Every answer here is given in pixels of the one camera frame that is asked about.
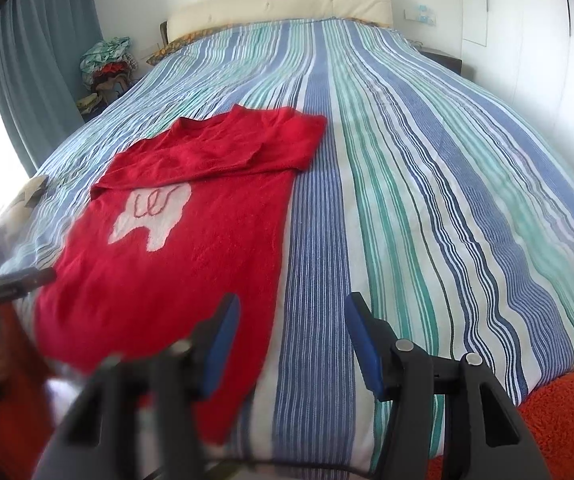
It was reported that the red knit sweater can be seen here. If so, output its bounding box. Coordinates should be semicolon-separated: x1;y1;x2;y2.
34;105;328;446

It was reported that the striped bed cover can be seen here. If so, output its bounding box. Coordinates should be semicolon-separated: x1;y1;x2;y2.
4;19;574;476

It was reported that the cream padded headboard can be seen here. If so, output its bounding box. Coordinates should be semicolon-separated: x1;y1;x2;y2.
166;0;393;51

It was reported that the pile of clothes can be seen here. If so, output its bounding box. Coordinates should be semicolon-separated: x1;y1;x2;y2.
77;36;140;121

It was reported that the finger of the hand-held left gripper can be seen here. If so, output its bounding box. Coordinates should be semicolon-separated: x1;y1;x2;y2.
0;265;58;296

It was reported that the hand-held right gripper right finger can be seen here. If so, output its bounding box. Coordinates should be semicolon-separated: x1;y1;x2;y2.
344;291;552;480

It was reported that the yellow floral pillow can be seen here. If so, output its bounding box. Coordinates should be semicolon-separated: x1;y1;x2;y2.
147;27;218;66

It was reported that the wall socket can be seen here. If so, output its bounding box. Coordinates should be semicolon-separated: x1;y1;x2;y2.
403;5;439;26

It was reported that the patterned cushion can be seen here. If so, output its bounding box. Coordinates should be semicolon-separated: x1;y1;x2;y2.
0;175;50;241

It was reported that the blue curtain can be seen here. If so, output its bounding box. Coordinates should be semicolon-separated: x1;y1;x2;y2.
0;0;102;176

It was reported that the white wardrobe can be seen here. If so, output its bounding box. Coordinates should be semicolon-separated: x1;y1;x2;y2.
462;0;574;211

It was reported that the dark nightstand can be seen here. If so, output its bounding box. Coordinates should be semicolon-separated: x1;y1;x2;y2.
419;47;463;81

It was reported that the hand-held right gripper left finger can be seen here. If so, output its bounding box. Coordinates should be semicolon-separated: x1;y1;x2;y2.
32;292;243;480

